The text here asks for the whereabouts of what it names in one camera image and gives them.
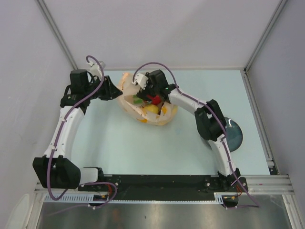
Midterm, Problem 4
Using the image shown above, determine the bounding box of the aluminium right corner post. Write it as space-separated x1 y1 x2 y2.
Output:
244 0 289 72

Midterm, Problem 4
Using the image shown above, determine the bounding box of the aluminium front frame rail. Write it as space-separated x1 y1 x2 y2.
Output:
34 174 296 194

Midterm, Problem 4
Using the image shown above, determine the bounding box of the red fake dragon fruit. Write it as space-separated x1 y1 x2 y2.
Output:
133 95 162 105

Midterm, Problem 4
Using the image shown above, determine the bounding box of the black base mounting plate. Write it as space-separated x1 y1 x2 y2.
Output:
78 171 248 207

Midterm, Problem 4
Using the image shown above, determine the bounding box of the yellow fake lemon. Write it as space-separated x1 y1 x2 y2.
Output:
142 104 159 115

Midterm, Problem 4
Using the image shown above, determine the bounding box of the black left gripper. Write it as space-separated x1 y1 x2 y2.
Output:
84 76 122 101

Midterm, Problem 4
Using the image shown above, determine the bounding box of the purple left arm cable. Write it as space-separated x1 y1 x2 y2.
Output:
47 55 117 217

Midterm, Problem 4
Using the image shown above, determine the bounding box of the aluminium left corner post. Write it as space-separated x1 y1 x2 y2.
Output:
35 0 78 70

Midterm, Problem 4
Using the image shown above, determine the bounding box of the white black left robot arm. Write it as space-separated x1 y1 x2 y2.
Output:
32 70 122 191

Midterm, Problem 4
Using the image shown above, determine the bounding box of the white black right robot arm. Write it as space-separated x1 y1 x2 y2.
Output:
132 70 240 191

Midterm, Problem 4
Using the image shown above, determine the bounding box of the banana print plastic bag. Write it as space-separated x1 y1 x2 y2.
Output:
117 73 178 126

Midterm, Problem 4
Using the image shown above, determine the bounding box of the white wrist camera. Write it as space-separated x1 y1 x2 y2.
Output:
88 61 105 78
132 73 149 89

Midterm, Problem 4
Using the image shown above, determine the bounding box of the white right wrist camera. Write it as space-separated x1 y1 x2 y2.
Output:
132 73 149 89

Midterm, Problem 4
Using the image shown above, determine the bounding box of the aluminium corner post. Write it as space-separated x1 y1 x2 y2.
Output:
244 0 289 72
35 0 78 70

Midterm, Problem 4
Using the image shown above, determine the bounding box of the teal floral ceramic plate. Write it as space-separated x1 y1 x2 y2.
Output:
223 117 244 152

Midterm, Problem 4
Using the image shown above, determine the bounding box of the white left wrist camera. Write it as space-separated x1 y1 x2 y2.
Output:
88 61 105 78

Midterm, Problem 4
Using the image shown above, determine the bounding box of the white slotted cable duct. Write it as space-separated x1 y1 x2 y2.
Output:
44 192 224 205

